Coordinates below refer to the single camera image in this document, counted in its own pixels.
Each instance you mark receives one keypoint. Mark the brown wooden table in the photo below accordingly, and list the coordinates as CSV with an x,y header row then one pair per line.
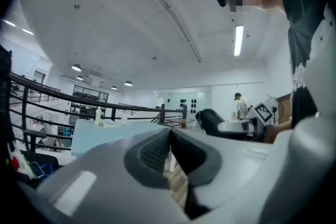
x,y
181,120

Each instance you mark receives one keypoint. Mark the white tablet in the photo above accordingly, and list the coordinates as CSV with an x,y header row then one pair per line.
x,y
36,169

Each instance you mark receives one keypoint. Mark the row of black wall headsets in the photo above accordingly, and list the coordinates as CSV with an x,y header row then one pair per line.
x,y
193,106

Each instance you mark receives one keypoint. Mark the white bag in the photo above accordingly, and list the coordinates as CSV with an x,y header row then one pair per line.
x,y
19,162

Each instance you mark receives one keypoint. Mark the black and white shirt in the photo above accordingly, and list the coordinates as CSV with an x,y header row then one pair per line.
x,y
304,21

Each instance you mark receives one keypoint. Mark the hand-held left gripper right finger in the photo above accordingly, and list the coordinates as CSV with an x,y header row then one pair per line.
x,y
249,178

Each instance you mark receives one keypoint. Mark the white bottle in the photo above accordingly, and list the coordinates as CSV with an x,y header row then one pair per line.
x,y
124,120

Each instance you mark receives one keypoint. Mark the green drink bottle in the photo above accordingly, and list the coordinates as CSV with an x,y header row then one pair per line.
x,y
98,116

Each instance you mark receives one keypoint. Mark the long ceiling tube light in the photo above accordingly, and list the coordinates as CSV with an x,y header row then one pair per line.
x,y
238,40

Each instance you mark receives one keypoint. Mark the person's right forearm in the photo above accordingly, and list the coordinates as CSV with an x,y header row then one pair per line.
x,y
275,132

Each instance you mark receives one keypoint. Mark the white standing fan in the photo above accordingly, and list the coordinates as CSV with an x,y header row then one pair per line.
x,y
270,106

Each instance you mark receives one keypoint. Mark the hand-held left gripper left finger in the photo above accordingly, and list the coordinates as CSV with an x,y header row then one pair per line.
x,y
105,178

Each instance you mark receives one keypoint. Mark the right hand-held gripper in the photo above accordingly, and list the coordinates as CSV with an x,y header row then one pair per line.
x,y
261,114

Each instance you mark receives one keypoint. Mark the black office chair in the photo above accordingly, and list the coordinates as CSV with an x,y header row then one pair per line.
x,y
5,91

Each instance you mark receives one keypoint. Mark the wooden board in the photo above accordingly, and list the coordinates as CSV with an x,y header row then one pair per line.
x,y
284,107

